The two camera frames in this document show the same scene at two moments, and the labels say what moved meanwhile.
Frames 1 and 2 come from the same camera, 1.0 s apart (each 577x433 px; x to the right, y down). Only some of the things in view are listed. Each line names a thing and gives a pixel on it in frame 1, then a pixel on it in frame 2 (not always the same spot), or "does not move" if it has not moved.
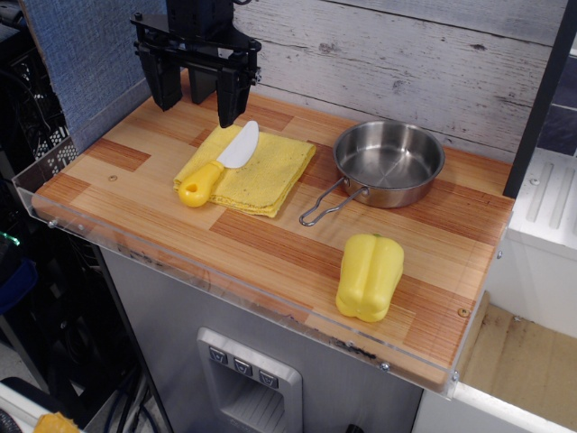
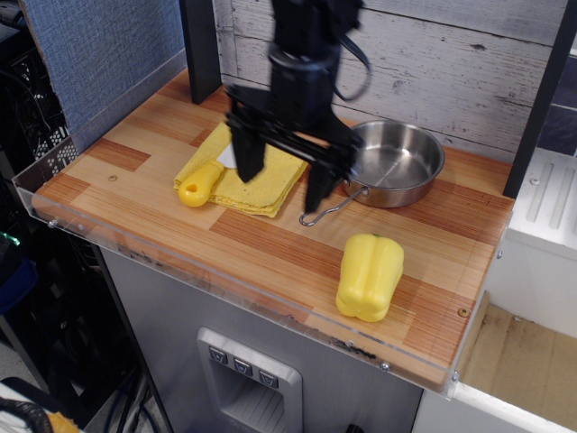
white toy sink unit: (519, 372) does not move
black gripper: (198, 32) -> (298, 112)
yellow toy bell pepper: (370, 268) does not move
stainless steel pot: (395, 164) does not move
